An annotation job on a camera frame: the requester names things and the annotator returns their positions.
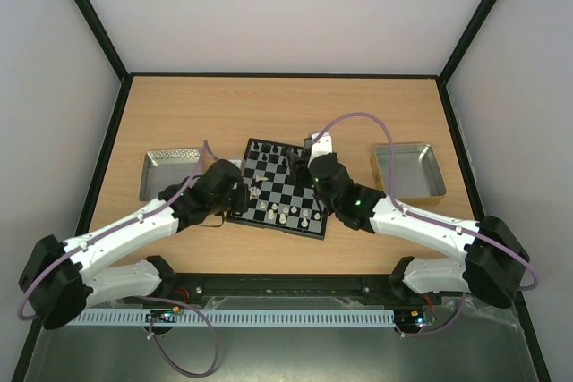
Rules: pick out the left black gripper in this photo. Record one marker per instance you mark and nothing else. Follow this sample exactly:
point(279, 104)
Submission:
point(242, 206)

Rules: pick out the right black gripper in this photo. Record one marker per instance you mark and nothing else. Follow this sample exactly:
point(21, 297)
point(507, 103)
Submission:
point(300, 167)

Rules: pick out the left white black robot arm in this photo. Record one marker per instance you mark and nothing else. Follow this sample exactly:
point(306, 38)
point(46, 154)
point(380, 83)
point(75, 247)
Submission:
point(61, 279)

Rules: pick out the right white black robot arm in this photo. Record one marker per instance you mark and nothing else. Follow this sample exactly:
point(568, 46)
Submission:
point(483, 258)

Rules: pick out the folding magnetic chess board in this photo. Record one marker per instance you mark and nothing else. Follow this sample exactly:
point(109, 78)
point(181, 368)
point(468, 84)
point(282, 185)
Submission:
point(279, 190)

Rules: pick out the fallen white bishop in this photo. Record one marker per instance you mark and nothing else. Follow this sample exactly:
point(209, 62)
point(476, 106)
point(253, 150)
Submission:
point(262, 178)

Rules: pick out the black knight b8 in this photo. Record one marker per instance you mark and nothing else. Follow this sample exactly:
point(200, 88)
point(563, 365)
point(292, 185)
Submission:
point(267, 148)

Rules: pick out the silver embossed metal tin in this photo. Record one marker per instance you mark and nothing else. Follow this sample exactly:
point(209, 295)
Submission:
point(164, 167)

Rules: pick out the gold sided metal tin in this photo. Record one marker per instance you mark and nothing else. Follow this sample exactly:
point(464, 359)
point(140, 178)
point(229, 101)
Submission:
point(417, 178)

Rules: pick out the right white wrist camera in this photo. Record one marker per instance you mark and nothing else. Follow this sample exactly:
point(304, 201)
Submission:
point(318, 145)

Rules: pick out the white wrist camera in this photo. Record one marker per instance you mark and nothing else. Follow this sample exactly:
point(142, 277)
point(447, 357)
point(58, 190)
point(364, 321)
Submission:
point(318, 145)
point(237, 162)

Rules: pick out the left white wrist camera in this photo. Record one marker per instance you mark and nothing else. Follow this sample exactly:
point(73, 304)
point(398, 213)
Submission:
point(237, 162)

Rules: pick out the light blue slotted cable duct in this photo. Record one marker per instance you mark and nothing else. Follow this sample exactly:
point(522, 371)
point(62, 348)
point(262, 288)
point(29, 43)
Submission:
point(236, 318)

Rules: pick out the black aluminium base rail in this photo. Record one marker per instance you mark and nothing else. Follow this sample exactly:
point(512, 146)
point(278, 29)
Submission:
point(367, 289)

